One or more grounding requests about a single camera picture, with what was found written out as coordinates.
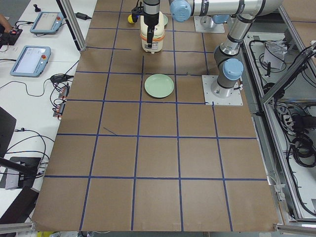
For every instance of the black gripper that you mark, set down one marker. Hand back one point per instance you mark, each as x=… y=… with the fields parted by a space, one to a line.
x=150 y=17

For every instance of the white rice cooker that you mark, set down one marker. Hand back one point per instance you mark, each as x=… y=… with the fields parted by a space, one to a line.
x=159 y=34

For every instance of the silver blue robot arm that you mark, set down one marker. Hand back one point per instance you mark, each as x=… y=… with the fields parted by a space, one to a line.
x=245 y=12

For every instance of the light green plate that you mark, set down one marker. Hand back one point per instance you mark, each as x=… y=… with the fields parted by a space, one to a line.
x=165 y=20

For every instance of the yellow toy potato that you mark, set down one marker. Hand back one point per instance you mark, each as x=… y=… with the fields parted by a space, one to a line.
x=131 y=20

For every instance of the green plate on table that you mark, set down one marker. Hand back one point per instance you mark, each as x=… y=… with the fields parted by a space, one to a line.
x=159 y=85

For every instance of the black power adapter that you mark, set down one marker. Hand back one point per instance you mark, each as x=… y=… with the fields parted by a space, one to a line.
x=82 y=16

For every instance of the upper teach pendant tablet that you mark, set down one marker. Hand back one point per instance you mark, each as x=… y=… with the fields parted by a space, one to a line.
x=47 y=23

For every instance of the teach pendant tablet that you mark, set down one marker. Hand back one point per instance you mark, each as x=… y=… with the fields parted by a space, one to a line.
x=31 y=61
x=47 y=23

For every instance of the lower teach pendant tablet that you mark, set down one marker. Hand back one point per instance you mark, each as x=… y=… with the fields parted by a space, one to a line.
x=31 y=61

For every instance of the white paper bag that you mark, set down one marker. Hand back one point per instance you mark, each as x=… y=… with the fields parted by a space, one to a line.
x=274 y=54

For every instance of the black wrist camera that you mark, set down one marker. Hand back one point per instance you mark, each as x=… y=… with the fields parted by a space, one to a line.
x=137 y=11

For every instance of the aluminium frame post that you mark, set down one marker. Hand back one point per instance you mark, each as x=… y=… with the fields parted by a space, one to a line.
x=72 y=23

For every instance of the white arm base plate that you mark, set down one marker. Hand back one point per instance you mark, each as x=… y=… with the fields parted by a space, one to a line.
x=215 y=95

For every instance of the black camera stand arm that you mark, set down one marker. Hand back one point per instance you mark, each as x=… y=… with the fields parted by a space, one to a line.
x=27 y=170

